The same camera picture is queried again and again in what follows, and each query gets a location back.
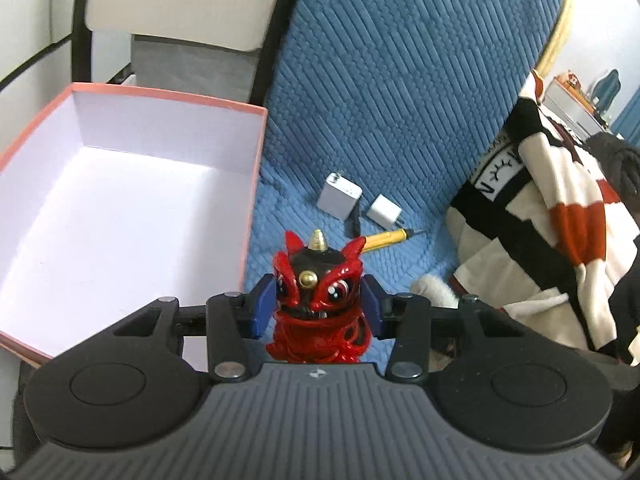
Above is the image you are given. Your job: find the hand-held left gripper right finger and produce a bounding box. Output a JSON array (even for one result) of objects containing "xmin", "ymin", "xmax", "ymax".
[{"xmin": 360, "ymin": 275, "xmax": 530, "ymax": 382}]

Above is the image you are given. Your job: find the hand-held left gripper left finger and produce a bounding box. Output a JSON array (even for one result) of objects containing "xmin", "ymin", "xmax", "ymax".
[{"xmin": 114, "ymin": 274, "xmax": 278, "ymax": 382}]

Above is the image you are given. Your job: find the red lion figurine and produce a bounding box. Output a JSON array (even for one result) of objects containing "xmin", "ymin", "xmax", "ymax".
[{"xmin": 265, "ymin": 229, "xmax": 373, "ymax": 365}]

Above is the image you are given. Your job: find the small white charger plug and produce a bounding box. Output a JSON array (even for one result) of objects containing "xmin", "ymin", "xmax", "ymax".
[{"xmin": 367, "ymin": 195, "xmax": 403, "ymax": 228}]

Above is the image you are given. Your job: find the pink cardboard box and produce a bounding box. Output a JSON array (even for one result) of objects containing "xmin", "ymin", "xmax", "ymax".
[{"xmin": 0, "ymin": 82, "xmax": 270, "ymax": 367}]

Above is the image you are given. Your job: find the white fluffy cloth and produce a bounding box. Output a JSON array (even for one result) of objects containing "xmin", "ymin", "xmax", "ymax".
[{"xmin": 411, "ymin": 274, "xmax": 460, "ymax": 310}]

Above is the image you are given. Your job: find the yellow pen tool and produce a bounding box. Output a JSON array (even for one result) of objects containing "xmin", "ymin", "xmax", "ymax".
[{"xmin": 361, "ymin": 228, "xmax": 429, "ymax": 256}]

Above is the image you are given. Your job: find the large white power adapter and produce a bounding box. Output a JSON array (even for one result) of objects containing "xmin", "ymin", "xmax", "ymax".
[{"xmin": 316, "ymin": 172, "xmax": 363, "ymax": 221}]

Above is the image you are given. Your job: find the black white red striped blanket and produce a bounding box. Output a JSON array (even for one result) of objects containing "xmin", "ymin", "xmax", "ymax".
[{"xmin": 445, "ymin": 67, "xmax": 640, "ymax": 363}]

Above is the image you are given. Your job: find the blue quilted blanket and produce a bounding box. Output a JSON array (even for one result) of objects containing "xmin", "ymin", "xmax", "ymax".
[{"xmin": 242, "ymin": 0, "xmax": 576, "ymax": 367}]

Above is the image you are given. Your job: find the white desk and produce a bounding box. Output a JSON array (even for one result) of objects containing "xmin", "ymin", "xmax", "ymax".
[{"xmin": 542, "ymin": 75, "xmax": 610, "ymax": 137}]

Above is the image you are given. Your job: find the dark cloth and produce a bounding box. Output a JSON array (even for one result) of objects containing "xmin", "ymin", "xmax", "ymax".
[{"xmin": 585, "ymin": 132, "xmax": 640, "ymax": 203}]

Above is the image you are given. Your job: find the blue chair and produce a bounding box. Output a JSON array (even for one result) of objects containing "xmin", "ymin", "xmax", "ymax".
[{"xmin": 594, "ymin": 69, "xmax": 622, "ymax": 111}]

